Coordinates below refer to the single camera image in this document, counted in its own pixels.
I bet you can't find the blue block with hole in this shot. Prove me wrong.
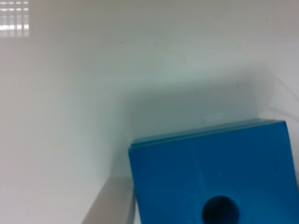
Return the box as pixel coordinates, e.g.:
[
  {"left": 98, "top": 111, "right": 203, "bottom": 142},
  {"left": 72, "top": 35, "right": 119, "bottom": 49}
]
[{"left": 128, "top": 119, "right": 299, "bottom": 224}]

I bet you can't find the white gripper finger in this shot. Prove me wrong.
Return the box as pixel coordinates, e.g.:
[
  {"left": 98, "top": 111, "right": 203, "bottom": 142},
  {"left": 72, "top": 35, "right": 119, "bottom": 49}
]
[{"left": 81, "top": 177, "right": 135, "bottom": 224}]

